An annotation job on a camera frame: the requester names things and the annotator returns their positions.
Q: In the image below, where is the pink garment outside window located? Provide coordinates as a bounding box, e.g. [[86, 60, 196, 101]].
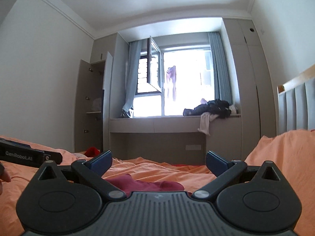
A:
[[166, 65, 177, 100]]

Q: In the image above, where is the tall beige right wardrobe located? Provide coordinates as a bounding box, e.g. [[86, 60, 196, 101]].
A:
[[221, 18, 277, 159]]

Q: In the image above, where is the blue-grey left curtain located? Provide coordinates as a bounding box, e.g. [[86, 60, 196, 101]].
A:
[[121, 40, 142, 118]]

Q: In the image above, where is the open window sash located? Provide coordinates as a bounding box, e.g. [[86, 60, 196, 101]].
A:
[[136, 37, 162, 95]]

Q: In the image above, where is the blue-grey right curtain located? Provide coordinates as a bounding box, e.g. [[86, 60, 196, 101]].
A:
[[208, 31, 233, 104]]

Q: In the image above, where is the red item beyond bed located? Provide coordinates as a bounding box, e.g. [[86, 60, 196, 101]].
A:
[[84, 147, 100, 158]]

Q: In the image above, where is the open beige wardrobe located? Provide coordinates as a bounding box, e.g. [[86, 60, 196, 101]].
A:
[[74, 53, 113, 152]]

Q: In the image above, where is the person's left hand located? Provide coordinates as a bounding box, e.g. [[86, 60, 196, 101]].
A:
[[0, 163, 11, 195]]

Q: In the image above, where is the blue-grey curtain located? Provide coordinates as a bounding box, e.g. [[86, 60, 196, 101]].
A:
[[121, 40, 142, 118], [208, 31, 233, 104]]

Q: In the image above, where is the maroon red garment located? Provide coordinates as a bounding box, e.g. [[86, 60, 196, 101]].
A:
[[106, 174, 184, 196]]

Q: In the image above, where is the dark clothes pile on sill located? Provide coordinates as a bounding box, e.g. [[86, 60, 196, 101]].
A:
[[183, 99, 232, 119]]

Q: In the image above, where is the white cloth hanging off sill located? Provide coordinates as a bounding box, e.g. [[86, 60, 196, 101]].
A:
[[197, 112, 218, 136]]

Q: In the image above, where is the orange duvet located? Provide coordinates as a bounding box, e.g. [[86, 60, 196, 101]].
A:
[[1, 129, 314, 235]]

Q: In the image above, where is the grey window seat cabinet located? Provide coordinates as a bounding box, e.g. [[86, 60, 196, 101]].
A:
[[109, 116, 242, 165]]

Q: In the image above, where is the grey padded headboard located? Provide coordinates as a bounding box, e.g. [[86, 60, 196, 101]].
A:
[[277, 65, 315, 135]]

